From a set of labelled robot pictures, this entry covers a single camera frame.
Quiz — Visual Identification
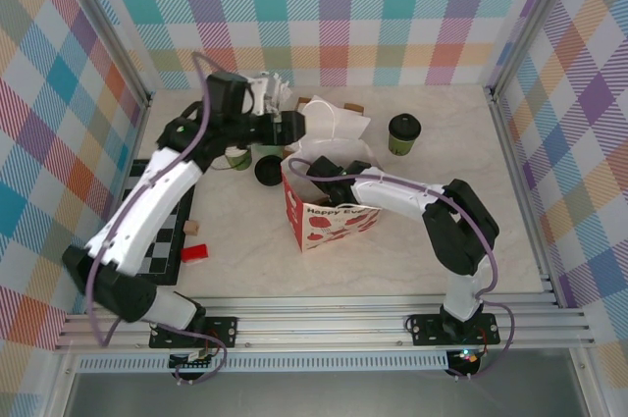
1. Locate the white red printed paper bag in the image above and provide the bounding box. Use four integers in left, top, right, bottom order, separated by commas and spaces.
280, 98, 387, 254

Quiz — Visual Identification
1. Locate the green paper coffee cup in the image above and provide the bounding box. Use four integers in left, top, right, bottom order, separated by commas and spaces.
387, 113, 422, 157

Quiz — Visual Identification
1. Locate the black plastic cup lid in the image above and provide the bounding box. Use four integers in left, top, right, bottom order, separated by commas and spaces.
253, 155, 286, 187
390, 113, 422, 139

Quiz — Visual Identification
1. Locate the stack of paper cups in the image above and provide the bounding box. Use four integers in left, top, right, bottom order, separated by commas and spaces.
223, 141, 253, 173

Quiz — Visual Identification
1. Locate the brown cardboard napkin tray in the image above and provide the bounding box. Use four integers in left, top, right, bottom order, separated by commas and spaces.
293, 96, 365, 141

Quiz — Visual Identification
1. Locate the red block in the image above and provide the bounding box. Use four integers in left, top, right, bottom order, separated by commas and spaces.
180, 242, 211, 264

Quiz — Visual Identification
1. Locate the black white checkerboard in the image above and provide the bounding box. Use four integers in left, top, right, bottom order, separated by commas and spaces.
117, 159, 197, 286

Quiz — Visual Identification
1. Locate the small lit controller board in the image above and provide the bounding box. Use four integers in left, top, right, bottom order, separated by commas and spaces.
449, 347, 481, 365

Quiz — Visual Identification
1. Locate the small green circuit board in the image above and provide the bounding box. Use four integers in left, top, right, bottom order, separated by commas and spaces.
169, 350, 217, 370

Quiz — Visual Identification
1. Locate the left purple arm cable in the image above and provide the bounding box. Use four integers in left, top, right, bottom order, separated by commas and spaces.
85, 51, 230, 387

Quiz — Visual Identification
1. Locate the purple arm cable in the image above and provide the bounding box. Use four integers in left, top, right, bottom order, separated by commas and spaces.
287, 159, 516, 382
85, 51, 230, 387

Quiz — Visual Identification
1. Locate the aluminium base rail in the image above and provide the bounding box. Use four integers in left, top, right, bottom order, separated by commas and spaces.
53, 284, 598, 352

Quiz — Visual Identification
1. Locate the right black mount plate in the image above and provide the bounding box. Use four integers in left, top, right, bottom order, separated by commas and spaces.
410, 313, 500, 347

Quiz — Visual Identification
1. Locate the black mount plate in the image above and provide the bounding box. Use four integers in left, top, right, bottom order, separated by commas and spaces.
149, 316, 240, 350
410, 313, 500, 347

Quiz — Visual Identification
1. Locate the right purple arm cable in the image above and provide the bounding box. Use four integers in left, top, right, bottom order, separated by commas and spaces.
287, 159, 516, 382

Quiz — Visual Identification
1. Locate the left aluminium frame post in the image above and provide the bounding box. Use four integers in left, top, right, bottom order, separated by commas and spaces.
58, 0, 153, 109

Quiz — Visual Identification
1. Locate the aluminium frame post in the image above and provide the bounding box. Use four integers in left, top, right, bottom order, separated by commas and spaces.
485, 0, 585, 99
58, 0, 153, 109

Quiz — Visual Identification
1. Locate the perforated white cable duct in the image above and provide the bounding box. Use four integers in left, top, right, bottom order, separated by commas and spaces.
76, 356, 450, 373

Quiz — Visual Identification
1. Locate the left black mount plate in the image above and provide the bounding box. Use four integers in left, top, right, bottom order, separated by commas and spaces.
149, 316, 240, 350

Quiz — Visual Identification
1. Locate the aluminium table edge rail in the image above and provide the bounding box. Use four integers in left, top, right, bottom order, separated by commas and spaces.
488, 85, 560, 308

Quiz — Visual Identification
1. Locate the right aluminium frame post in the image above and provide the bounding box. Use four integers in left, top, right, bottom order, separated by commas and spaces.
485, 0, 585, 99

